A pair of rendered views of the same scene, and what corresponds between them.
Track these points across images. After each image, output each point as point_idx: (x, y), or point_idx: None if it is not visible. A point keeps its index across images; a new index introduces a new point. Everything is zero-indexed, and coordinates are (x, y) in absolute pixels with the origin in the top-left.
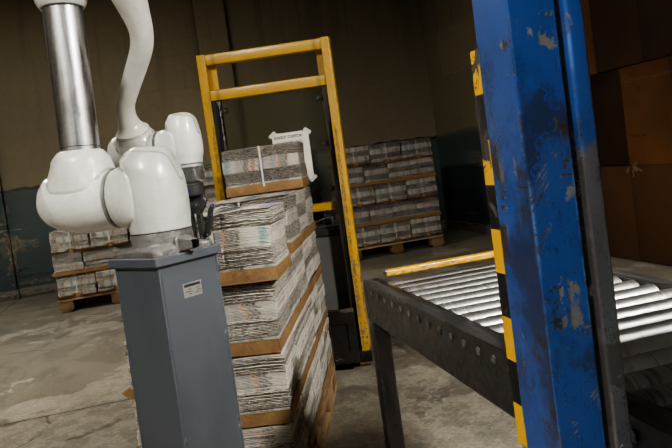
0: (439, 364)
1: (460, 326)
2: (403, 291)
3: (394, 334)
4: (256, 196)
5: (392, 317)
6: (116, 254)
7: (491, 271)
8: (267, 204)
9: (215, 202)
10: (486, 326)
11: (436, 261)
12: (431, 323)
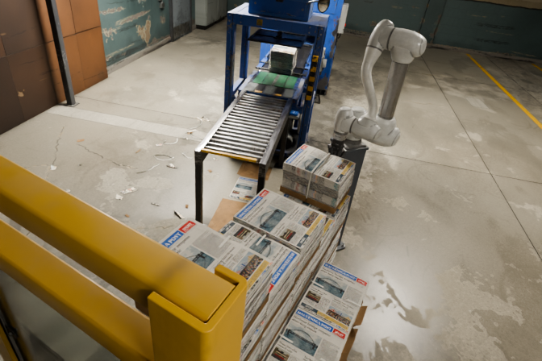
0: (278, 141)
1: (281, 123)
2: (268, 146)
3: (271, 159)
4: (266, 224)
5: (272, 154)
6: (366, 144)
7: (231, 142)
8: (298, 152)
9: (304, 229)
10: (277, 122)
11: (235, 155)
12: (279, 133)
